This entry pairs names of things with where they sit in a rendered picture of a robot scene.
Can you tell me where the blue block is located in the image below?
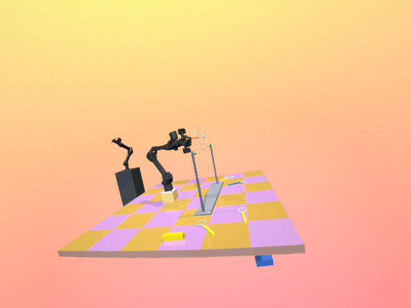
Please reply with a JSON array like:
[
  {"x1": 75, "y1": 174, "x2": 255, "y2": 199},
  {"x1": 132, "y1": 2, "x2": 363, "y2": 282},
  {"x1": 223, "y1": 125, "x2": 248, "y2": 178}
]
[{"x1": 255, "y1": 255, "x2": 274, "y2": 267}]

